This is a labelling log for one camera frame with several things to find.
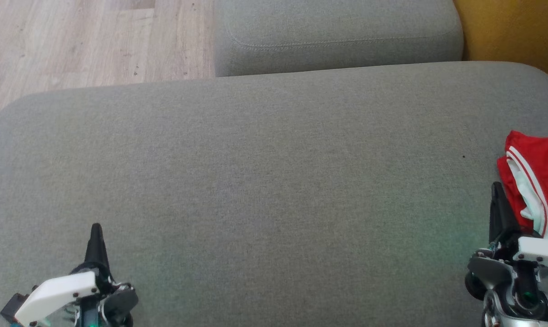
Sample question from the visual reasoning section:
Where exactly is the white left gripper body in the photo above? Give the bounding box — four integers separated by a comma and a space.
14, 263, 139, 327

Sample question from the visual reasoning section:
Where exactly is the yellow sofa backrest cushion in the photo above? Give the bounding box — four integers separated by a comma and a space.
453, 0, 548, 89

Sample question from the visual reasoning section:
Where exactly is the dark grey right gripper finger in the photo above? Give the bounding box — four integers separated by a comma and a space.
488, 181, 521, 246

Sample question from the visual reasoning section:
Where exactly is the yellow and grey sofa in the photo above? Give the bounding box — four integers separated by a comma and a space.
0, 61, 548, 327

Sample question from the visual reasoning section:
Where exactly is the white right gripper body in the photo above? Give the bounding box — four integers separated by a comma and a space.
465, 236, 548, 301

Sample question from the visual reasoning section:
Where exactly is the grey sofa seat cushion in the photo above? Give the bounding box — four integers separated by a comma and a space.
214, 0, 465, 78

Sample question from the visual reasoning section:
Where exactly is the red basketball jersey white trim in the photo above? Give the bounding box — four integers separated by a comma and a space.
497, 130, 548, 241

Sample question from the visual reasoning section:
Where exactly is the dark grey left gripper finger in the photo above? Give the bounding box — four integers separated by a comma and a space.
84, 223, 112, 278

